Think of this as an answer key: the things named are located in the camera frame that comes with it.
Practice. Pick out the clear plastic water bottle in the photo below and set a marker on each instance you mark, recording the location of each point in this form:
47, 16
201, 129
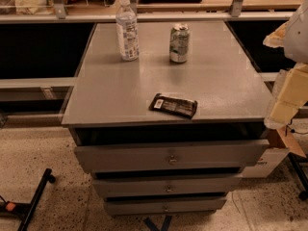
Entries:
127, 31

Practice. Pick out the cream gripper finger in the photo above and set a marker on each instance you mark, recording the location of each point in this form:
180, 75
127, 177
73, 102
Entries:
289, 94
276, 38

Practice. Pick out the green 7up can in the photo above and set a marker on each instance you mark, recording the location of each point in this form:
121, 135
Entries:
179, 42

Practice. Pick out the top grey drawer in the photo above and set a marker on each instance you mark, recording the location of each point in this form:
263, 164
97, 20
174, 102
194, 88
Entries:
171, 155

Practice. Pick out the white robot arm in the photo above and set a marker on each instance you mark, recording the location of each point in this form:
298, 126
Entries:
296, 37

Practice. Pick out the bottom grey drawer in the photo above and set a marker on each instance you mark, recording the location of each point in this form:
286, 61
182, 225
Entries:
164, 205

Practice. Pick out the black rxbar chocolate wrapper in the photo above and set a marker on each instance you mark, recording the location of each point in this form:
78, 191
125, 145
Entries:
173, 106

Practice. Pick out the black stand leg right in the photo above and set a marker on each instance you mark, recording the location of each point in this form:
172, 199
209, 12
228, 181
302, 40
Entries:
297, 163

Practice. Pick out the grey drawer cabinet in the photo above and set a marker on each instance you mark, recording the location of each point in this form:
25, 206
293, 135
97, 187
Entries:
159, 137

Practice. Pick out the cardboard box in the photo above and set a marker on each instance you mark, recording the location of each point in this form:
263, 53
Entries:
281, 142

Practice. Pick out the middle grey drawer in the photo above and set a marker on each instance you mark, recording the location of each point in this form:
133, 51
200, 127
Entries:
167, 185

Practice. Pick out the grey drawer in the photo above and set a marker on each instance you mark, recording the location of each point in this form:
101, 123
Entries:
164, 205
167, 185
171, 155

